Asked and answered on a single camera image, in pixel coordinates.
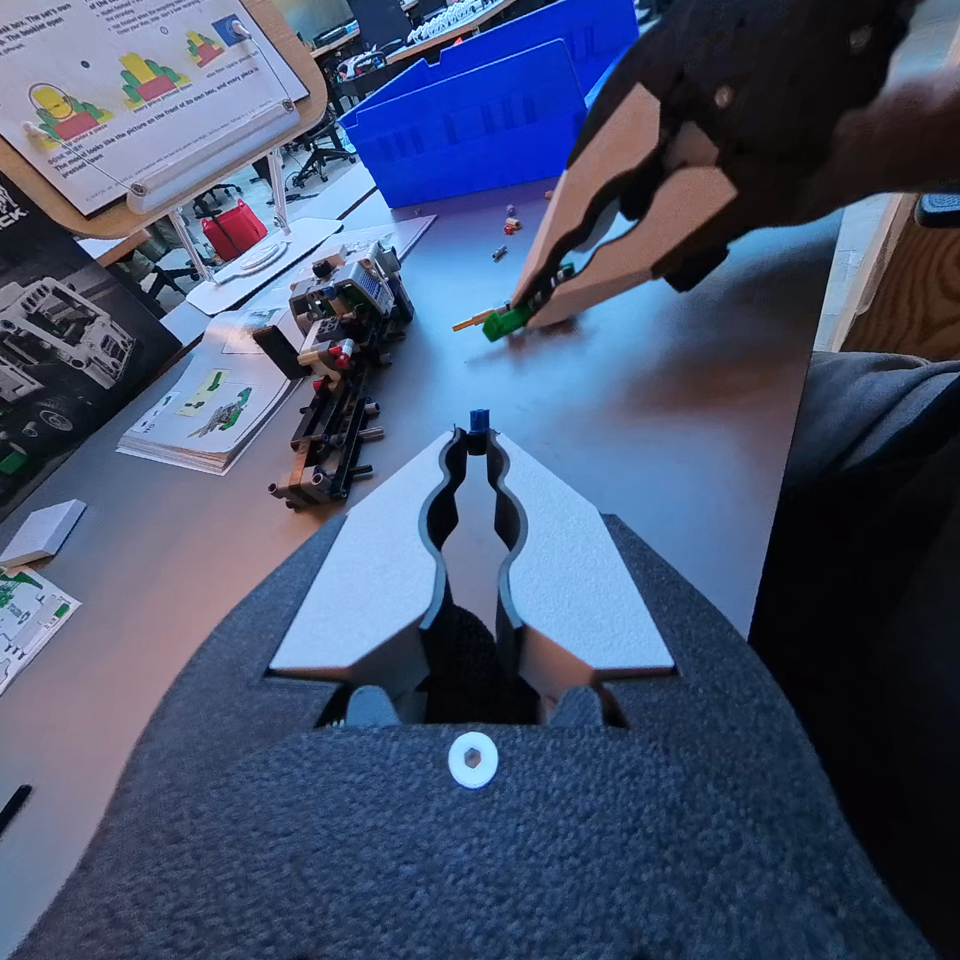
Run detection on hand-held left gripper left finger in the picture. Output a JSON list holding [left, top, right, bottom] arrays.
[[268, 429, 462, 723]]

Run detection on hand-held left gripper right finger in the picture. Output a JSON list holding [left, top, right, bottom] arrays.
[[487, 431, 675, 724]]

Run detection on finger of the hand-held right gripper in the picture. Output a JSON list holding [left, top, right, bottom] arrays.
[[527, 120, 741, 331], [511, 82, 667, 306]]

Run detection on lego gear subassembly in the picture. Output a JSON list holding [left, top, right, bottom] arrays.
[[452, 258, 579, 344]]

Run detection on white black lego truck model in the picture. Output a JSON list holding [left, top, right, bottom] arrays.
[[251, 240, 415, 511]]

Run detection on dark lego set box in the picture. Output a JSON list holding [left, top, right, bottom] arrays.
[[0, 168, 183, 519]]

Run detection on person's right hand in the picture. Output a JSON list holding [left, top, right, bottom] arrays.
[[816, 63, 960, 199]]

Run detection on blue plastic bin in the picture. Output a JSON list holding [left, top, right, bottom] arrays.
[[339, 0, 640, 210]]

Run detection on open instruction booklet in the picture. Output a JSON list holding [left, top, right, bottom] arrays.
[[116, 213, 438, 477]]

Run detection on black office chair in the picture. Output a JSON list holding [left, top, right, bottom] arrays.
[[288, 123, 357, 189]]

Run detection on person's grey trousers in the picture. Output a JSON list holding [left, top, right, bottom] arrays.
[[780, 351, 960, 519]]

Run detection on small white box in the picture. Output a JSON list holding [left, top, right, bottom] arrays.
[[0, 498, 87, 569]]

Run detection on green white sticker sheet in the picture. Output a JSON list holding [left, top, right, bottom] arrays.
[[0, 566, 82, 695]]

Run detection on red container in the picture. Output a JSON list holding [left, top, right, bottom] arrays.
[[201, 198, 269, 262]]

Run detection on printed instruction sheet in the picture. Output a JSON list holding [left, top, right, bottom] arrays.
[[0, 0, 310, 215]]

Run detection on wooden post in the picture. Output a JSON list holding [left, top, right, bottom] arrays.
[[840, 191, 960, 361]]

